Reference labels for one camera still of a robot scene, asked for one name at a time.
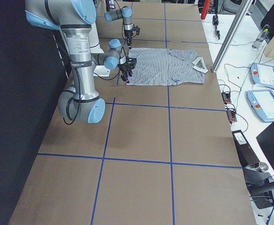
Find red cylinder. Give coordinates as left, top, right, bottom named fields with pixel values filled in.
left=201, top=0, right=211, bottom=20

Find navy white striped polo shirt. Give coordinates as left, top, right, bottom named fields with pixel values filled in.
left=126, top=48, right=208, bottom=86

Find black tripod pole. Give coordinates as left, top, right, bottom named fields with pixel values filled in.
left=213, top=0, right=220, bottom=40

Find blue teach pendant far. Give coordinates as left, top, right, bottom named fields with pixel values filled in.
left=250, top=62, right=274, bottom=90

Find black box with label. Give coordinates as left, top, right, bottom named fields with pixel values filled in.
left=232, top=130, right=260, bottom=167

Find blue teach pendant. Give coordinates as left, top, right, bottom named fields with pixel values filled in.
left=246, top=90, right=274, bottom=122
left=250, top=62, right=274, bottom=90

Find aluminium frame post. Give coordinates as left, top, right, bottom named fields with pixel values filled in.
left=212, top=0, right=252, bottom=73

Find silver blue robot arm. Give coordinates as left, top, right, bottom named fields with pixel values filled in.
left=25, top=0, right=137, bottom=123
left=105, top=0, right=140, bottom=49

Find grey USB hub orange ports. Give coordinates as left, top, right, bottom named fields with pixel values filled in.
left=221, top=92, right=231, bottom=105

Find blue teach pendant near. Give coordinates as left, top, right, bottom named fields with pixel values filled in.
left=246, top=90, right=274, bottom=122

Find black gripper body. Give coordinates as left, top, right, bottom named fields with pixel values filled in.
left=124, top=30, right=132, bottom=40
left=119, top=58, right=137, bottom=73

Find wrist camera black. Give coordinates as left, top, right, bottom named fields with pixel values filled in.
left=132, top=26, right=140, bottom=36

